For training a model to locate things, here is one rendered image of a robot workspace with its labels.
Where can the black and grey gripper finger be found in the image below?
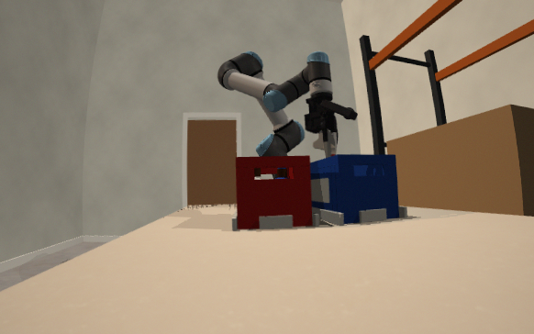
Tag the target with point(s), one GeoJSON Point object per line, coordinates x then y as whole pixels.
{"type": "Point", "coordinates": [334, 140]}
{"type": "Point", "coordinates": [323, 141]}

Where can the blue crate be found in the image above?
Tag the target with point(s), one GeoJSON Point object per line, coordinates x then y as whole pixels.
{"type": "Point", "coordinates": [334, 186]}

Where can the red plastic bottle crate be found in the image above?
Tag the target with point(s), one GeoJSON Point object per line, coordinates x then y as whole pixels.
{"type": "Point", "coordinates": [273, 197]}

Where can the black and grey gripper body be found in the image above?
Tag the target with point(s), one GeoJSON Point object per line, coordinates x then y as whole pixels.
{"type": "Point", "coordinates": [313, 121]}

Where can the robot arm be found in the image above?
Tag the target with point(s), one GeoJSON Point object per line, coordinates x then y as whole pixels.
{"type": "Point", "coordinates": [247, 78]}

